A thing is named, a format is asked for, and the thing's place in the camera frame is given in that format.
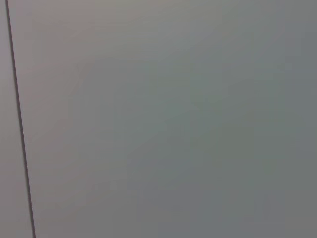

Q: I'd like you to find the thin black wall cable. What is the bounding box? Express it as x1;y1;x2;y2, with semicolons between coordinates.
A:
4;0;37;238

